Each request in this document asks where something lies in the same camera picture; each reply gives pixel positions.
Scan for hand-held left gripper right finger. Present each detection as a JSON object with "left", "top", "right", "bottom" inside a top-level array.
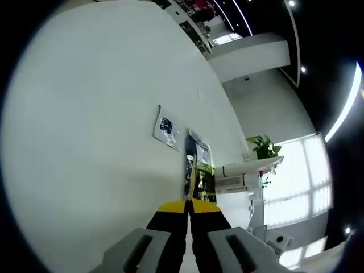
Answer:
[{"left": 188, "top": 198, "right": 282, "bottom": 273}]

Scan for bright window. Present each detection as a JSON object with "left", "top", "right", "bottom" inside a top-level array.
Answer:
[{"left": 263, "top": 133, "right": 334, "bottom": 230}]

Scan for white skincare pump bottle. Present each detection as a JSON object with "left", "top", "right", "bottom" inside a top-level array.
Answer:
[{"left": 214, "top": 175, "right": 258, "bottom": 191}]

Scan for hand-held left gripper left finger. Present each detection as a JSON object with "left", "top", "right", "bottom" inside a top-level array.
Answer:
[{"left": 96, "top": 200, "right": 190, "bottom": 273}]

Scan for curved ceiling light strip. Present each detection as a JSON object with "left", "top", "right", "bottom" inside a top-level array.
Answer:
[{"left": 324, "top": 61, "right": 363, "bottom": 143}]

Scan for white skincare bottle red collar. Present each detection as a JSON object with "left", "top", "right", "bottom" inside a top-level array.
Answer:
[{"left": 255, "top": 167, "right": 278, "bottom": 183}]

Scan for gold skincare sachet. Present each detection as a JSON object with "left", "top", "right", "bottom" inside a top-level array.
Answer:
[{"left": 181, "top": 127, "right": 200, "bottom": 206}]

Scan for tall white skincare tube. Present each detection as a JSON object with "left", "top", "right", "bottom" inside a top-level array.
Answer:
[{"left": 221, "top": 155, "right": 285, "bottom": 177}]

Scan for white blue skincare sachet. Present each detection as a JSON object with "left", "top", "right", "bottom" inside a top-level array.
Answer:
[{"left": 152, "top": 104, "right": 181, "bottom": 152}]

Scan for green leafy plant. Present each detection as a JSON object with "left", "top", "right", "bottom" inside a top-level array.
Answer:
[{"left": 245, "top": 134, "right": 283, "bottom": 160}]

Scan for green black skincare sachet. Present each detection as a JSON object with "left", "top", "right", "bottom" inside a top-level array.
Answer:
[{"left": 189, "top": 130, "right": 217, "bottom": 205}]

